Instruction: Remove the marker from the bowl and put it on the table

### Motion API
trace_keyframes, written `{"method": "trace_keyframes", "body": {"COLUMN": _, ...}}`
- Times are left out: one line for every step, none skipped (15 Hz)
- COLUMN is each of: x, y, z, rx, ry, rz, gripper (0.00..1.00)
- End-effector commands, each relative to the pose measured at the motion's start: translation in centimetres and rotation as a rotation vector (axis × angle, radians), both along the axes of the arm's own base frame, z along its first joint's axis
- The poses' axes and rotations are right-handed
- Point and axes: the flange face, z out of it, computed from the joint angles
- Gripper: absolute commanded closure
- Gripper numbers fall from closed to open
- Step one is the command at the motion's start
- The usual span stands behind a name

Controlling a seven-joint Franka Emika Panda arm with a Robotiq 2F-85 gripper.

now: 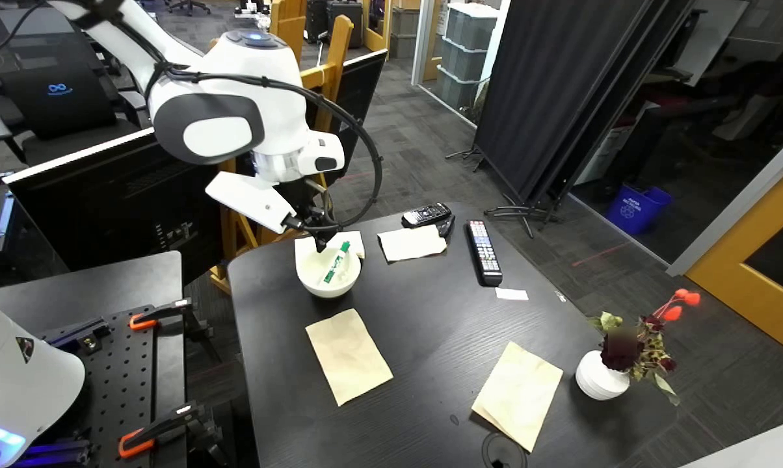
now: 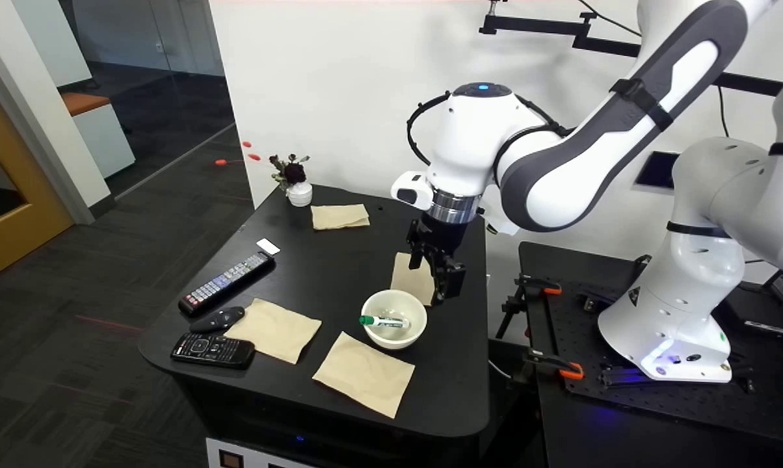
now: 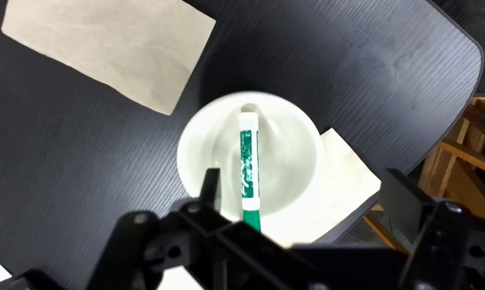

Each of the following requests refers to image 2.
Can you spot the large tan square napkin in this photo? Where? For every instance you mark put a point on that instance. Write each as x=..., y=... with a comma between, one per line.
x=365, y=376

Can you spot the small black remote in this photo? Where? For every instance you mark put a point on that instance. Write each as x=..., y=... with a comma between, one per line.
x=220, y=321

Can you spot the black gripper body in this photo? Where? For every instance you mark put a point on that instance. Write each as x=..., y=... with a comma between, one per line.
x=432, y=237

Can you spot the wooden door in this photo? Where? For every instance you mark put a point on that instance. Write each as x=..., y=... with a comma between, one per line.
x=4, y=208

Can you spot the white ceramic bowl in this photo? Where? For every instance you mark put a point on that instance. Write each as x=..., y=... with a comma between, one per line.
x=398, y=334

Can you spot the small white block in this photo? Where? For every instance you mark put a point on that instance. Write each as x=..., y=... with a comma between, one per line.
x=268, y=247

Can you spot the black wide button remote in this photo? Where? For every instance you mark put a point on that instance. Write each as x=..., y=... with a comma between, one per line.
x=211, y=350

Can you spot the white label on table front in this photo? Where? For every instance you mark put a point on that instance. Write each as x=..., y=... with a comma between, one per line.
x=251, y=455

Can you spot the black wall panel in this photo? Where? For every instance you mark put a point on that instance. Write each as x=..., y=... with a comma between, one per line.
x=657, y=173

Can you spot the tan rectangular napkin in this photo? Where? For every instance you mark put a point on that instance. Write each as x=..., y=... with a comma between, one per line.
x=407, y=281

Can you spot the long black remote control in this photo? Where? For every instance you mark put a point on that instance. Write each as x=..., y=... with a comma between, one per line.
x=225, y=281

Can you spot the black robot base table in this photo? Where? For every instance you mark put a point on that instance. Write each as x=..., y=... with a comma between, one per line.
x=667, y=425

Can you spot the small folded tan napkin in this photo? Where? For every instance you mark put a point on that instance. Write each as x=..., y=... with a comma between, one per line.
x=339, y=217

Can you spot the white vase with dark plant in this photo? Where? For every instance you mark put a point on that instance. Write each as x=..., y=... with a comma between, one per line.
x=297, y=190

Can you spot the white bench with wooden top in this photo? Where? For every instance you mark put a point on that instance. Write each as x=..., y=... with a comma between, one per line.
x=105, y=138

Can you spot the green capped marker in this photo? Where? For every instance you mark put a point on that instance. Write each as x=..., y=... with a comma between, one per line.
x=382, y=323

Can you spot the black work table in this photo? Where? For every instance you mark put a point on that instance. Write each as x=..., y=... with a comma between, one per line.
x=339, y=437

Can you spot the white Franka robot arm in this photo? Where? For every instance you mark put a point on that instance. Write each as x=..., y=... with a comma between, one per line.
x=692, y=288

